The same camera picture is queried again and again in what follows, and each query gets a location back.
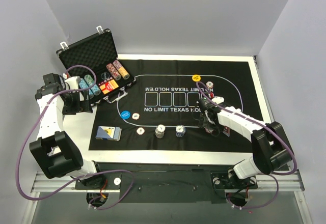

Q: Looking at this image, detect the black aluminium poker case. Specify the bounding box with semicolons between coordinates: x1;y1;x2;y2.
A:
56;26;136;106

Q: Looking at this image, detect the dark red chip roll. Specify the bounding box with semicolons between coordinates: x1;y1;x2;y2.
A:
106;63;121;80

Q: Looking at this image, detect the red poker chip stack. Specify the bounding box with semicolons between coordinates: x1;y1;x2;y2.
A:
205;128;214;134

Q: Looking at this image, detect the red yellow card box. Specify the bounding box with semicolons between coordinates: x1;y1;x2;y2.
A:
99;79;119;94

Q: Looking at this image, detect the blue playing card deck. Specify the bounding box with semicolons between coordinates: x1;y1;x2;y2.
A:
95;126;122;141

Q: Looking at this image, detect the single red 100 chip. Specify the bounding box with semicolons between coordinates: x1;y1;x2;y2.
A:
132;113;140;120

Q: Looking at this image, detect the light blue chip roll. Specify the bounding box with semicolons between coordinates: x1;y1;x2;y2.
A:
78;78;94;99

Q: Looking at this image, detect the black poker felt mat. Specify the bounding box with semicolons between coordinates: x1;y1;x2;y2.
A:
89;60;263;153

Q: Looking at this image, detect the aluminium mounting rail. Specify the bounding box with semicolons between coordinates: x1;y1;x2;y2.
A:
32;170;305;193

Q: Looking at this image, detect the tan chip roll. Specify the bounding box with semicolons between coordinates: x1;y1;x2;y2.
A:
113;60;130;79

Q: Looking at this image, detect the grey poker chip stack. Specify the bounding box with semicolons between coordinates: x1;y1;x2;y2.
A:
155;124;166;138

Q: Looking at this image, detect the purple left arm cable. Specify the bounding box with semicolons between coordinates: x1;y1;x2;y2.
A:
15;65;135;211

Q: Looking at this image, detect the yellow dealer button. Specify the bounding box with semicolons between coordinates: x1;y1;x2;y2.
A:
192;74;201;82

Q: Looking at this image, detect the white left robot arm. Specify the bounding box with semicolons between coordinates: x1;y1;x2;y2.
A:
29;73;105;189

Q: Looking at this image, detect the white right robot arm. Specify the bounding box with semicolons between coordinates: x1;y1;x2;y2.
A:
197;97;294;188

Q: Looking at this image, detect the blue poker chip stack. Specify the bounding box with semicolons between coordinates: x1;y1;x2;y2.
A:
175;125;185;137

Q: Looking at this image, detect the blue blind button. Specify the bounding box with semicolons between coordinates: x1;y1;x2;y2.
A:
120;110;131;120

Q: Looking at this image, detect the clear round button in case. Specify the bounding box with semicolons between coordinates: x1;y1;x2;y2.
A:
101;72;110;80

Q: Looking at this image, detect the white table board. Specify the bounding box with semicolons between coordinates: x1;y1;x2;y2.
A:
63;54;273;165

